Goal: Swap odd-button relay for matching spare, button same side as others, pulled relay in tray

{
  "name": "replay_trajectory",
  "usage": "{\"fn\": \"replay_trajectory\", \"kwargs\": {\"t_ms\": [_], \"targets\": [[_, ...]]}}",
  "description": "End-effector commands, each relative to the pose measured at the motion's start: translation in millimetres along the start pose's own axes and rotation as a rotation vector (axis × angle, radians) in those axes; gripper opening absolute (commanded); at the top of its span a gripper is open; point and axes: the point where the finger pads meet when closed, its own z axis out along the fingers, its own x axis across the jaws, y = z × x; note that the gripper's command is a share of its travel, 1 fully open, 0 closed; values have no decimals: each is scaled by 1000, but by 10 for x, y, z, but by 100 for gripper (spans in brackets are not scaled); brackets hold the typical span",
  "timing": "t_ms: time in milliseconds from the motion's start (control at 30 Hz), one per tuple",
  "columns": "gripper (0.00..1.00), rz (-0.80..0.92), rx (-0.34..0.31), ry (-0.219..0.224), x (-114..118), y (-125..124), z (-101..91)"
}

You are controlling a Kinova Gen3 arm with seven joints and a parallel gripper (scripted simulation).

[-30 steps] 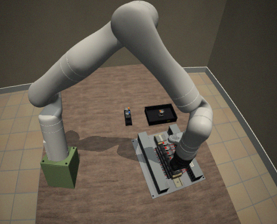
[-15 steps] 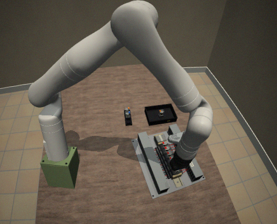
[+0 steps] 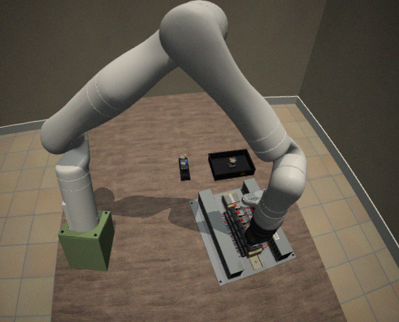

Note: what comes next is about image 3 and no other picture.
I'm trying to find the black relay socket row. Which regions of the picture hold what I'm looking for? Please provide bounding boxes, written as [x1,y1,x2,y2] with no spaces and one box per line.
[224,208,250,257]

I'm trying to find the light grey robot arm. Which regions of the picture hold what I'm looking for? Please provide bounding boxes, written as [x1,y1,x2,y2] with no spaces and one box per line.
[40,0,307,232]

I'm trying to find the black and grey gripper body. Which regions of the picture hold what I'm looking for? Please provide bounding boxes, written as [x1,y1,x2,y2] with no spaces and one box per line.
[241,188,286,246]

